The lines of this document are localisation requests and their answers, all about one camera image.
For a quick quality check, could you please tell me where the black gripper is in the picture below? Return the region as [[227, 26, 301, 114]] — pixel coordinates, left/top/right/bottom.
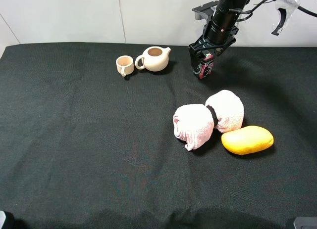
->
[[189, 25, 239, 73]]

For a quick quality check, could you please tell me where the black patterned tin box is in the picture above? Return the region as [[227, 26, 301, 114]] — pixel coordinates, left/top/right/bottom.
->
[[193, 50, 214, 79]]

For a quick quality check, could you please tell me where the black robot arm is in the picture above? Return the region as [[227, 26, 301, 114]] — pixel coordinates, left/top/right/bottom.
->
[[188, 0, 267, 79]]

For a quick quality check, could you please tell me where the cream ceramic teapot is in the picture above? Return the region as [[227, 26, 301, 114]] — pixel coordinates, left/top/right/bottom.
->
[[135, 46, 171, 72]]

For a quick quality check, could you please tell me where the black elastic band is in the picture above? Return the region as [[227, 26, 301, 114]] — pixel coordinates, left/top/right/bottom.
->
[[206, 105, 218, 128]]

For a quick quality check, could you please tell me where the pink rolled towel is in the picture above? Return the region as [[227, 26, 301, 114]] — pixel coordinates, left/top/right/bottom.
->
[[172, 90, 244, 151]]

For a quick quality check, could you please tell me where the cream ceramic cup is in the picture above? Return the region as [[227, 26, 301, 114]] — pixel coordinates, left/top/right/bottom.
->
[[116, 55, 134, 77]]

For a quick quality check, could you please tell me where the yellow mango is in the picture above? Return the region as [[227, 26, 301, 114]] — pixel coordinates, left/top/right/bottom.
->
[[221, 126, 274, 155]]

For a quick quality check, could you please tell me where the clear plastic wrapped fixture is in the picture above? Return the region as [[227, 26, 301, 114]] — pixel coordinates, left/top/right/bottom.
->
[[271, 0, 301, 36]]

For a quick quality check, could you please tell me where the black table cloth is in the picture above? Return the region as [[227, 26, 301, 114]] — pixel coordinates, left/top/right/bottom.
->
[[0, 43, 317, 229]]

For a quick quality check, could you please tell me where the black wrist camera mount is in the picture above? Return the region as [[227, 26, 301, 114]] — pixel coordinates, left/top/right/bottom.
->
[[192, 0, 218, 20]]

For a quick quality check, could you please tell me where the black cable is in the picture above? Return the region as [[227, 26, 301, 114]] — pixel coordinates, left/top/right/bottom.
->
[[229, 0, 317, 22]]

